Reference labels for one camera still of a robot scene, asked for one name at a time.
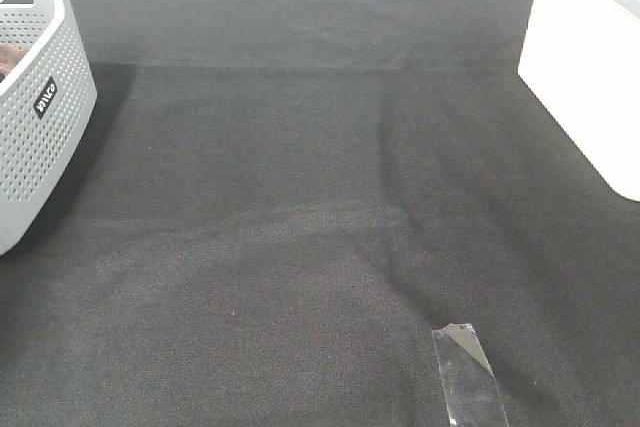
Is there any brown towel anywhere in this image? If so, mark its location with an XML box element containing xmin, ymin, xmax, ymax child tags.
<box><xmin>0</xmin><ymin>43</ymin><xmax>28</xmax><ymax>81</ymax></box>

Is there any clear tape strip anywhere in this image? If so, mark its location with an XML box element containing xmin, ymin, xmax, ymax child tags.
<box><xmin>431</xmin><ymin>323</ymin><xmax>509</xmax><ymax>427</ymax></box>

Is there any white basket on right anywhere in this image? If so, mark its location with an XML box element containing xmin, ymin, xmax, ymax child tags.
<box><xmin>518</xmin><ymin>0</ymin><xmax>639</xmax><ymax>201</ymax></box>

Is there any black fabric table cloth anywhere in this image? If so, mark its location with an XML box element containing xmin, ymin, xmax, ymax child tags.
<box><xmin>1</xmin><ymin>0</ymin><xmax>639</xmax><ymax>426</ymax></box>

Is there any grey perforated laundry basket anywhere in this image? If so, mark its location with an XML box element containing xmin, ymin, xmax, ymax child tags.
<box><xmin>1</xmin><ymin>0</ymin><xmax>97</xmax><ymax>252</ymax></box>

